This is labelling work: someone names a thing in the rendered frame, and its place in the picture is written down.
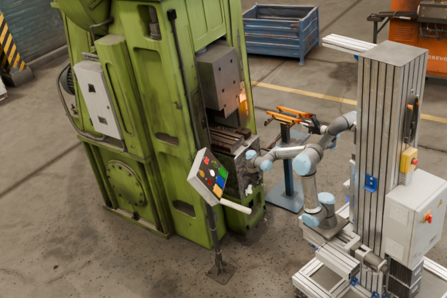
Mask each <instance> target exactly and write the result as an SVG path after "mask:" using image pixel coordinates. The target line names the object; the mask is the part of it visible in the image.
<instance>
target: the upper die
mask: <svg viewBox="0 0 447 298"><path fill-rule="evenodd" d="M237 108H239V99H238V97H236V98H235V99H234V100H233V101H231V102H230V103H229V104H228V105H227V106H224V108H223V109H222V110H220V111H218V110H214V109H210V108H206V107H205V110H206V114H211V115H214V116H219V117H221V118H227V117H228V116H229V115H230V114H231V113H232V112H233V111H235V110H236V109H237Z"/></svg>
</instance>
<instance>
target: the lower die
mask: <svg viewBox="0 0 447 298"><path fill-rule="evenodd" d="M208 127H209V129H210V130H214V131H217V132H221V133H224V134H229V135H231V136H235V137H238V138H239V140H238V141H237V140H236V139H233V138H228V137H226V136H222V135H219V134H214V133H212V132H210V138H212V139H213V141H212V140H211V142H212V143H211V146H212V148H215V146H216V148H217V149H219V146H218V142H219V141H221V142H222V143H221V142H220V143H219V145H220V150H225V152H229V153H232V154H233V153H234V152H235V151H236V150H237V149H238V148H239V147H240V146H241V145H242V144H243V143H244V138H243V135H242V134H240V135H239V134H238V133H235V132H230V131H226V130H222V129H221V128H219V129H218V128H216V127H215V128H214V127H213V126H208ZM215 140H216V141H217V142H216V141H215ZM214 141H215V145H214ZM224 142H225V143H224Z"/></svg>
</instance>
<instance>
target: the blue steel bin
mask: <svg viewBox="0 0 447 298"><path fill-rule="evenodd" d="M242 17H243V26H244V31H245V41H246V47H247V53H255V54H262V55H275V56H282V57H295V58H300V61H299V64H298V65H304V63H305V62H304V56H305V55H306V54H307V53H308V52H309V51H310V50H311V49H312V47H313V46H314V45H315V47H320V46H321V45H320V43H319V5H318V4H316V5H315V6H304V5H267V4H257V2H255V3H254V6H253V7H252V8H251V9H248V10H247V11H245V12H244V13H242Z"/></svg>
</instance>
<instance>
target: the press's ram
mask: <svg viewBox="0 0 447 298"><path fill-rule="evenodd" d="M194 56H195V58H196V62H197V66H198V72H199V77H200V84H201V88H202V94H203V99H204V105H205V107H206V108H210V109H214V110H218V111H220V110H222V109H223V108H224V106H227V105H228V104H229V103H230V102H231V101H233V100H234V99H235V98H236V97H238V96H239V95H240V94H241V86H240V80H239V71H238V65H237V55H236V49H235V47H227V46H222V45H213V44H208V45H206V51H205V52H203V53H201V54H198V55H194Z"/></svg>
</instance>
